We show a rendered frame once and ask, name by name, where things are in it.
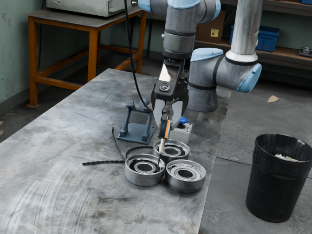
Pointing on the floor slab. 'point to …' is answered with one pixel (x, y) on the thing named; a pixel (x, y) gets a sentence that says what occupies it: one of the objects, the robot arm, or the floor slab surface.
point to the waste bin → (277, 176)
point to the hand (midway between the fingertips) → (165, 126)
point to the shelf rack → (285, 53)
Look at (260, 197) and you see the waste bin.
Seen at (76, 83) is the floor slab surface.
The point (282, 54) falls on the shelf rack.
